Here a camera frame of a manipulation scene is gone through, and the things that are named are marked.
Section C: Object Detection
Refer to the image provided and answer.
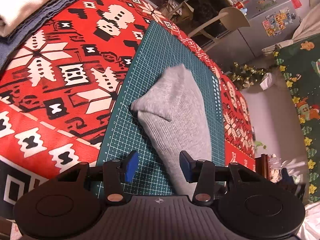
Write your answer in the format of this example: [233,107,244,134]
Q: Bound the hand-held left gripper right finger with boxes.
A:
[179,150,260,207]

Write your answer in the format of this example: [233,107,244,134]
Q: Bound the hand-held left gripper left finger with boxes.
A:
[56,150,139,205]

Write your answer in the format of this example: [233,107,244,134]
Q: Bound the grey sweater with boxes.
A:
[130,64,213,200]

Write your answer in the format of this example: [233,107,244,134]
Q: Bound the wooden nightstand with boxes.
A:
[254,154,269,178]

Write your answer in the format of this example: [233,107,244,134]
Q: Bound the green cutting mat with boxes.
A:
[90,20,227,198]

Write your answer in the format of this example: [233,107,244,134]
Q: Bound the red patterned blanket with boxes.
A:
[0,0,257,218]

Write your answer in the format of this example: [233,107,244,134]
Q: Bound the small Christmas tree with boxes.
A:
[225,62,278,90]

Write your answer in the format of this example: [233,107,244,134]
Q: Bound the white hanging cloth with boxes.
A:
[260,72,275,90]

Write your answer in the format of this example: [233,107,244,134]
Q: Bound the green Christmas curtain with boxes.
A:
[274,34,320,203]

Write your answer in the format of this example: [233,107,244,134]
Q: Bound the grey refrigerator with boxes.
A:
[207,0,302,60]

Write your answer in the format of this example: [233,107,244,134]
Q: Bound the beige plastic chair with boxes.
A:
[187,6,250,45]

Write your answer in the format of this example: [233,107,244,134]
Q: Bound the colourful fridge magnets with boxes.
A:
[262,6,295,37]

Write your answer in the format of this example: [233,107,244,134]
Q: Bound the folded blue towel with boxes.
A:
[0,0,93,69]

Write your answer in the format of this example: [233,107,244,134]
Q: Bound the beige curtain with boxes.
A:
[292,5,320,43]

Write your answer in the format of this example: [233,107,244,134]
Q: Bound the white folded towel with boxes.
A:
[0,0,87,38]

